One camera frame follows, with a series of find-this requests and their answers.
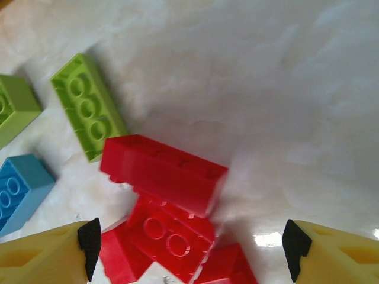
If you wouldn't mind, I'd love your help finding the green lego brick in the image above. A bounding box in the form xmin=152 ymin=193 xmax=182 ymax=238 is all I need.
xmin=0 ymin=74 xmax=42 ymax=149
xmin=50 ymin=53 xmax=130 ymax=163

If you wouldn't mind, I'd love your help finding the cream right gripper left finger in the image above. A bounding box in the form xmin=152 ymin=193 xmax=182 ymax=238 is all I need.
xmin=0 ymin=217 xmax=102 ymax=284

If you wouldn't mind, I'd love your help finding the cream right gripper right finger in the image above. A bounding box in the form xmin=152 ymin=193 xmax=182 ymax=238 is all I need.
xmin=281 ymin=219 xmax=379 ymax=284

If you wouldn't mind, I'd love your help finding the small red lego brick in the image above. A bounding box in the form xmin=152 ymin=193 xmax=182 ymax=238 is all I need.
xmin=192 ymin=242 xmax=258 ymax=284

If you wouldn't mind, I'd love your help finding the blue lego brick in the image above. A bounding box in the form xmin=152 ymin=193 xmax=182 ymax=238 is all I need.
xmin=0 ymin=153 xmax=56 ymax=237

